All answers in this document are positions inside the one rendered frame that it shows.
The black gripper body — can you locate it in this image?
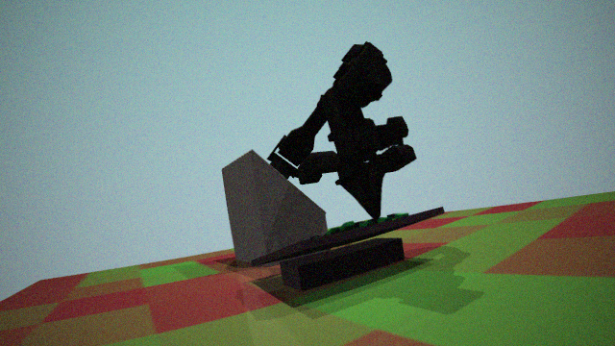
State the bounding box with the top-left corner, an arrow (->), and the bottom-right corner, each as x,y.
297,112 -> 417,185

